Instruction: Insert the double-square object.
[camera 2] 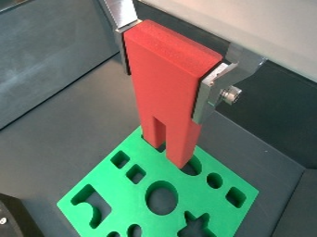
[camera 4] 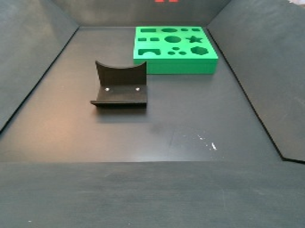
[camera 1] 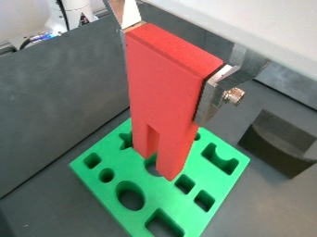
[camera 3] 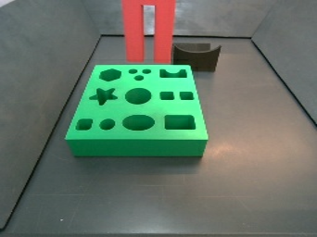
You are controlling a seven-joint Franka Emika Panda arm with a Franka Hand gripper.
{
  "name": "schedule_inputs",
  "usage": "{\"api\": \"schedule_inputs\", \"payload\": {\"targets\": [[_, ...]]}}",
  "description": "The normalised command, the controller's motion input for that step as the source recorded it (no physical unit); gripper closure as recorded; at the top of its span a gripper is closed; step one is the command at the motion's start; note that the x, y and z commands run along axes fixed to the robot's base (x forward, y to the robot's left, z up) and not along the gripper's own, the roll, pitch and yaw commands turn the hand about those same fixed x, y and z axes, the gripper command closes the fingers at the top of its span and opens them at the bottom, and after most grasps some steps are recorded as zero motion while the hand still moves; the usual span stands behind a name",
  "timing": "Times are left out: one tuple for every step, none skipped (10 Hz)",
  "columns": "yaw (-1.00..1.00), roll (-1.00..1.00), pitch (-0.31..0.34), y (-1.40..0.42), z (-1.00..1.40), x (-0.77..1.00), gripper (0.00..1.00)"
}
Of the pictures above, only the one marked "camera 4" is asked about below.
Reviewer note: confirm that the green shape sorter block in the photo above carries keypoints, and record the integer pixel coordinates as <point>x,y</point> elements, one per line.
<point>174,50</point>

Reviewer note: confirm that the red marking on back wall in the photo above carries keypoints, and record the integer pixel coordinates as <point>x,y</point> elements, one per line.
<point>166,1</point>

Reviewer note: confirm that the black curved holder stand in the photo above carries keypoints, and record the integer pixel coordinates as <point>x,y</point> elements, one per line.
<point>124,85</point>

